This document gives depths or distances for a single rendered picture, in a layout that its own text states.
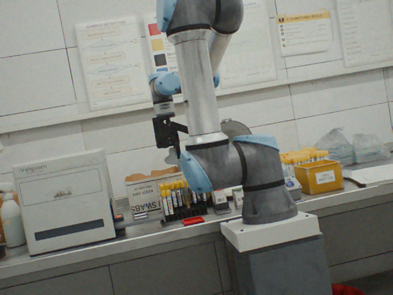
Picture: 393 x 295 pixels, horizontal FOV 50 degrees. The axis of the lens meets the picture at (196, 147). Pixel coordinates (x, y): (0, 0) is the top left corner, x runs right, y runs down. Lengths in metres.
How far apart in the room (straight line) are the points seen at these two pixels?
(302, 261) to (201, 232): 0.42
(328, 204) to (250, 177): 0.50
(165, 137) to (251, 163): 0.50
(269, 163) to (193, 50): 0.35
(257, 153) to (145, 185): 0.72
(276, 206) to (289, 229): 0.07
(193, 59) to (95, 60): 1.05
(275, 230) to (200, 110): 0.35
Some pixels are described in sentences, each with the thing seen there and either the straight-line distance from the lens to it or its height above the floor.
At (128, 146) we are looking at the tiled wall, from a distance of 2.05.
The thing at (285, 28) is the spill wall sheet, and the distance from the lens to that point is 2.25.
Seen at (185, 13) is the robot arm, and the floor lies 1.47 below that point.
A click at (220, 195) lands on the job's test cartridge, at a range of 1.51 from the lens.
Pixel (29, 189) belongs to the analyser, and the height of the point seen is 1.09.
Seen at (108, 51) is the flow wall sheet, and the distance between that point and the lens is 2.07.
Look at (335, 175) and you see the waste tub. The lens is 1.61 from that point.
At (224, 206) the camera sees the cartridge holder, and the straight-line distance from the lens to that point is 1.51.
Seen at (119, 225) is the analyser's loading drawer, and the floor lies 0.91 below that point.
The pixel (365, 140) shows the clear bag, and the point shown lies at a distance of 2.21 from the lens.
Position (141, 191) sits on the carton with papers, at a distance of 1.72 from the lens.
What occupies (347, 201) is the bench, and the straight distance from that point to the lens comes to 1.57.
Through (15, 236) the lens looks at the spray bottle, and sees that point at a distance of 1.72.
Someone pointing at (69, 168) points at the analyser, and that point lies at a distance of 1.43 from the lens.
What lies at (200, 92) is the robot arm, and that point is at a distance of 1.07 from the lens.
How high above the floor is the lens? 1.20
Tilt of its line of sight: 3 degrees down
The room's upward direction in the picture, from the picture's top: 10 degrees counter-clockwise
